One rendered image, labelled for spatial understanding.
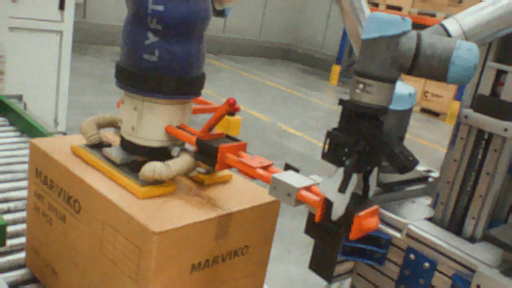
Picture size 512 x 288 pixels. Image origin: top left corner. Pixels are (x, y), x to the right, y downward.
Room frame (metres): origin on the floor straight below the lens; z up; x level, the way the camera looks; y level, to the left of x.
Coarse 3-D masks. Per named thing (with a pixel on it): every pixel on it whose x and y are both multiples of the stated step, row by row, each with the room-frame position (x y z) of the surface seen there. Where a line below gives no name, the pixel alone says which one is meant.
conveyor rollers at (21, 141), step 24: (0, 120) 2.57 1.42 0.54; (0, 144) 2.24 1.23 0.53; (24, 144) 2.25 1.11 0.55; (0, 168) 1.92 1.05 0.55; (24, 168) 1.99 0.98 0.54; (0, 192) 1.75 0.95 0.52; (24, 192) 1.74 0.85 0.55; (24, 216) 1.57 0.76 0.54; (24, 240) 1.40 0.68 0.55; (0, 264) 1.26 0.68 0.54; (24, 264) 1.31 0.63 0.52
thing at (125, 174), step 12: (72, 144) 1.23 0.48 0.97; (84, 144) 1.23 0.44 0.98; (108, 144) 1.20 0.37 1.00; (84, 156) 1.18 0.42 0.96; (96, 156) 1.17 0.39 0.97; (96, 168) 1.14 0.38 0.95; (108, 168) 1.11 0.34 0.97; (120, 168) 1.12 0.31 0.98; (132, 168) 1.10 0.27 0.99; (120, 180) 1.07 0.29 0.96; (132, 180) 1.07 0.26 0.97; (156, 180) 1.08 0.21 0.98; (132, 192) 1.04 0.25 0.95; (144, 192) 1.02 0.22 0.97; (156, 192) 1.04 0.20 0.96; (168, 192) 1.07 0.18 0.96
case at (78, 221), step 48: (48, 144) 1.26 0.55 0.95; (48, 192) 1.18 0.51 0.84; (96, 192) 1.03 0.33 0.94; (192, 192) 1.11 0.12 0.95; (240, 192) 1.17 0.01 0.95; (48, 240) 1.18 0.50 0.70; (96, 240) 1.02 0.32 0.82; (144, 240) 0.91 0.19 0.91; (192, 240) 0.96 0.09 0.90; (240, 240) 1.08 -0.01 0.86
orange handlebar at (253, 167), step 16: (192, 112) 1.37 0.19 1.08; (208, 112) 1.42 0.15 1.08; (176, 128) 1.14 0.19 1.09; (192, 128) 1.17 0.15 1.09; (192, 144) 1.09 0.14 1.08; (224, 160) 1.02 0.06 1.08; (240, 160) 0.99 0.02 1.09; (256, 160) 1.00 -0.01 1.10; (256, 176) 0.95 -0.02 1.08; (304, 192) 0.88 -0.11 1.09; (320, 192) 0.90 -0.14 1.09; (368, 224) 0.79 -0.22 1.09
